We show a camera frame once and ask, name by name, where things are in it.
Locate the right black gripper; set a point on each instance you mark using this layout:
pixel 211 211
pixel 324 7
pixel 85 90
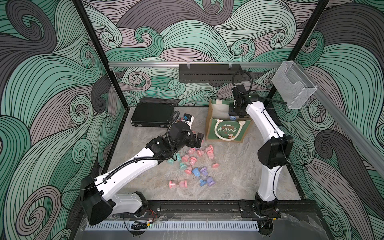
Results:
pixel 230 112

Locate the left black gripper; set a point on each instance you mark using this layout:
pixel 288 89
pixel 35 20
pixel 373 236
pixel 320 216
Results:
pixel 197 140

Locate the pink hourglass pair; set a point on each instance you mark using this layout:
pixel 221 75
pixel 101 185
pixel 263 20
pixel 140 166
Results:
pixel 211 156

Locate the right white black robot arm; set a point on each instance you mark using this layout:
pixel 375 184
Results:
pixel 273 154

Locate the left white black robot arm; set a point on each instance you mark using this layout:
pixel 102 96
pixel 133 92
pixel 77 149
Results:
pixel 99 196

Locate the pink hourglass centre upper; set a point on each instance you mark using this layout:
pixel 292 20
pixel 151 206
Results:
pixel 198 152

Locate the pink hourglass centre lower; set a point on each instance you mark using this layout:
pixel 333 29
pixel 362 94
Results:
pixel 190 162

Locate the pink hourglass right upper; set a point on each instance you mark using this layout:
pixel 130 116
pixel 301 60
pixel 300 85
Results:
pixel 209 148

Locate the green jute Christmas canvas bag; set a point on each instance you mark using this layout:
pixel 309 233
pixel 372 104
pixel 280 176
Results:
pixel 219 127

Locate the teal hourglass lower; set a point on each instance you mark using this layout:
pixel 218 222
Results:
pixel 183 166

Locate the blue hourglass lying centre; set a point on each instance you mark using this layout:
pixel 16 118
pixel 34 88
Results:
pixel 196 172

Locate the blue hourglass lying front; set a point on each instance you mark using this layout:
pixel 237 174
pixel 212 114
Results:
pixel 202 182

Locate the pink hourglass lying front alone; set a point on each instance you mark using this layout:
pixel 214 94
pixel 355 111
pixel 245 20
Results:
pixel 178 184

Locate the black hard carrying case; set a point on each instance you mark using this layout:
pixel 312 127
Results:
pixel 157 115

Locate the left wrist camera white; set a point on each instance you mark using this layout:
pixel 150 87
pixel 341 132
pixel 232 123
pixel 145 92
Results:
pixel 188 119

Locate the clear acrylic wall bin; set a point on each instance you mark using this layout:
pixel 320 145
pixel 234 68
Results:
pixel 293 84

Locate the black perforated wall tray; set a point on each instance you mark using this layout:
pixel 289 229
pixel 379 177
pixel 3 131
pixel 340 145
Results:
pixel 207 73

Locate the white slotted cable duct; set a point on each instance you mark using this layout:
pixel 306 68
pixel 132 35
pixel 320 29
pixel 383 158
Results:
pixel 179 226

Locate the aluminium rail on back wall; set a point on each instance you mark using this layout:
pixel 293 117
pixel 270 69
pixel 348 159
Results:
pixel 152 64

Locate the aluminium rail on wall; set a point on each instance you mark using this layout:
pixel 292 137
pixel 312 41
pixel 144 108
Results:
pixel 152 64
pixel 349 100

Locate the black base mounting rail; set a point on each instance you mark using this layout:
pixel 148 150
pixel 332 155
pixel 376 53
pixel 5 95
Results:
pixel 246 208

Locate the aluminium rail on right wall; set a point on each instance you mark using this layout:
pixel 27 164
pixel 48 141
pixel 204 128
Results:
pixel 349 100

